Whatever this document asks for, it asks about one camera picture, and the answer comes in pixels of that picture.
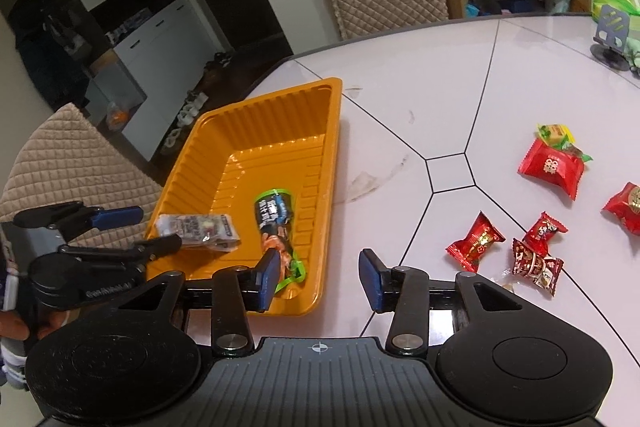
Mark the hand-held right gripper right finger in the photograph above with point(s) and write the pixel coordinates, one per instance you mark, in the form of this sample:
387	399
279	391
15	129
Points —
369	279

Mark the orange bag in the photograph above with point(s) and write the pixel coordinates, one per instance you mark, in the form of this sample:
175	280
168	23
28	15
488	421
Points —
119	116

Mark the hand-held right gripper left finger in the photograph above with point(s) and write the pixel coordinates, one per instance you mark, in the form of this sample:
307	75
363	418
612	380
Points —
268	277

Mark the grey snack packet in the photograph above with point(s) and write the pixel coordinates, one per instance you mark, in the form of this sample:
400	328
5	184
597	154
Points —
197	229

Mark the grey phone stand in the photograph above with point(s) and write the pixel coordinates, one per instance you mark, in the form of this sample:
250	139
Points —
611	29

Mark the small red gold candy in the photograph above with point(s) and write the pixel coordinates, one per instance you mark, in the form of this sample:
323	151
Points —
477	239

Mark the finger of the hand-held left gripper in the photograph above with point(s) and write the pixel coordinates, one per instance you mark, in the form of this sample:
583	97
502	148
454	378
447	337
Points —
150	247
117	217

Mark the black green snack packet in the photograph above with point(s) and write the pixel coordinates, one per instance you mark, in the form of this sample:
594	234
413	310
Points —
272	219

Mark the blue box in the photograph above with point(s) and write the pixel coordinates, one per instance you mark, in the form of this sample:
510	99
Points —
511	5

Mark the red packet with white print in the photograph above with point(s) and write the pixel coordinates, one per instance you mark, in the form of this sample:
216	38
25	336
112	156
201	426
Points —
550	167

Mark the dark red patterned candy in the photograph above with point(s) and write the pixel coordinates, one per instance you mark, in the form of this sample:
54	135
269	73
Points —
540	268

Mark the orange plastic tray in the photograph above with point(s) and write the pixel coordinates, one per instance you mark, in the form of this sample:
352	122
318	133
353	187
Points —
280	142

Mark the white cabinet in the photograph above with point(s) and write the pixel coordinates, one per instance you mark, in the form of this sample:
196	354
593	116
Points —
160	62

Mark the row of shoes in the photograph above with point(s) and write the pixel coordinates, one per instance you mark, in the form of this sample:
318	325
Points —
192	107

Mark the person's left hand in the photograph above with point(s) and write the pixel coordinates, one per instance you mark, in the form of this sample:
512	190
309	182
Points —
17	324

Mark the red packet with gold print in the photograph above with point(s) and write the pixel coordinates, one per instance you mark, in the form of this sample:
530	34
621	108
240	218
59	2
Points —
627	207

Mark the red cartoon print candy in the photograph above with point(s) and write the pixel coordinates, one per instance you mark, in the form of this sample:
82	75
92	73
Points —
542	233

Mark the yellow green candy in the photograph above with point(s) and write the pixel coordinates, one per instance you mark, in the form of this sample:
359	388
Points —
554	133

